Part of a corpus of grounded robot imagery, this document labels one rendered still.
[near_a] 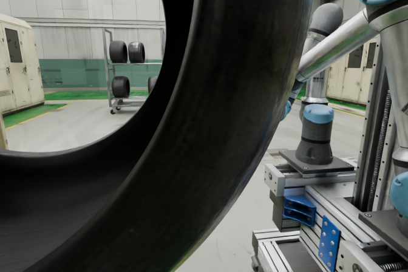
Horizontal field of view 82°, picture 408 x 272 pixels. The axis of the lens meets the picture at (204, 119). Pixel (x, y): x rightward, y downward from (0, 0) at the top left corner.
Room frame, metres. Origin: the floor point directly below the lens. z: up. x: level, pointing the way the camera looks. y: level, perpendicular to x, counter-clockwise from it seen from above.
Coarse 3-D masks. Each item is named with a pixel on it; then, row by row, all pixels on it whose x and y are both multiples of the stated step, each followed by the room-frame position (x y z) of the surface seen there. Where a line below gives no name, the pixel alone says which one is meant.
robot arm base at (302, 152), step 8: (304, 144) 0.95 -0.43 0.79; (312, 144) 0.93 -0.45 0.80; (320, 144) 0.92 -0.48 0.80; (328, 144) 0.93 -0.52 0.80; (296, 152) 0.98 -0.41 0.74; (304, 152) 0.94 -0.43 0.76; (312, 152) 0.92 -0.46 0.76; (320, 152) 0.91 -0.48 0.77; (328, 152) 0.92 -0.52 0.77; (304, 160) 0.93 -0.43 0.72; (312, 160) 0.91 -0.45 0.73; (320, 160) 0.90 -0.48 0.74; (328, 160) 0.91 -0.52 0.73
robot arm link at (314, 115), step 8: (312, 104) 1.02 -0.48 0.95; (320, 104) 1.01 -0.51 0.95; (304, 112) 0.98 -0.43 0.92; (312, 112) 0.94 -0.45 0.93; (320, 112) 0.93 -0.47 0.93; (328, 112) 0.92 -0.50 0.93; (304, 120) 0.97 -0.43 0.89; (312, 120) 0.93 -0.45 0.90; (320, 120) 0.92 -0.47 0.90; (328, 120) 0.92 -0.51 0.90; (304, 128) 0.96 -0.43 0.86; (312, 128) 0.93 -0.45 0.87; (320, 128) 0.92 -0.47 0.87; (328, 128) 0.92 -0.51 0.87; (304, 136) 0.96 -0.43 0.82; (312, 136) 0.93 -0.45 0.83; (320, 136) 0.92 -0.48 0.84; (328, 136) 0.92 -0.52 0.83
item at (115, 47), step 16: (112, 48) 5.35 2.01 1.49; (128, 48) 5.43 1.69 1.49; (112, 64) 5.87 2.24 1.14; (128, 64) 5.80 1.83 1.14; (144, 64) 5.84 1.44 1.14; (112, 80) 5.42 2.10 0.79; (128, 80) 5.75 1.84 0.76; (128, 96) 5.63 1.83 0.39; (144, 96) 5.83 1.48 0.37; (112, 112) 5.34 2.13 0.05
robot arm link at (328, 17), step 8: (320, 8) 1.00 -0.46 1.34; (328, 8) 0.97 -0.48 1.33; (336, 8) 0.97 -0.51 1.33; (312, 16) 1.03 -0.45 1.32; (320, 16) 0.97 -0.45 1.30; (328, 16) 0.95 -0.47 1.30; (336, 16) 0.95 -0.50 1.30; (312, 24) 0.98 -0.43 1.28; (320, 24) 0.95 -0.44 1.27; (328, 24) 0.94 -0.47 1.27; (336, 24) 0.95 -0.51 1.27; (312, 32) 0.96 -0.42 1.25; (320, 32) 0.94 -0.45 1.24; (328, 32) 0.94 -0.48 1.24; (312, 40) 0.97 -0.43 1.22; (320, 40) 0.95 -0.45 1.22; (304, 48) 0.98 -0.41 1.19; (312, 48) 0.96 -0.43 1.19; (296, 96) 0.99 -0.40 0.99; (288, 104) 0.96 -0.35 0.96; (288, 112) 0.97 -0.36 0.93
